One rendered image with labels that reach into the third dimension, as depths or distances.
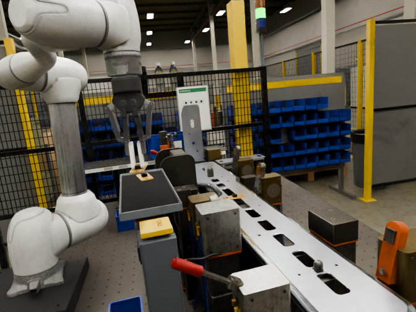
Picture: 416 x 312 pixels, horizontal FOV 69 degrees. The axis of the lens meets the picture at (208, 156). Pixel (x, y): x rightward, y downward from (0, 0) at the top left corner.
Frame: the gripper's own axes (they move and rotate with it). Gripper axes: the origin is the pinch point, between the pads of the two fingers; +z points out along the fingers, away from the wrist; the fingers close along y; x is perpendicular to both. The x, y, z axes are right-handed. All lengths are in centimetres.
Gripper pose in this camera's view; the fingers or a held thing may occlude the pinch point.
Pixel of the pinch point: (136, 154)
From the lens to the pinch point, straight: 84.6
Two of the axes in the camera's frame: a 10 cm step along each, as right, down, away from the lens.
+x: -0.8, -1.9, 9.8
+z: 0.9, 9.8, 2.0
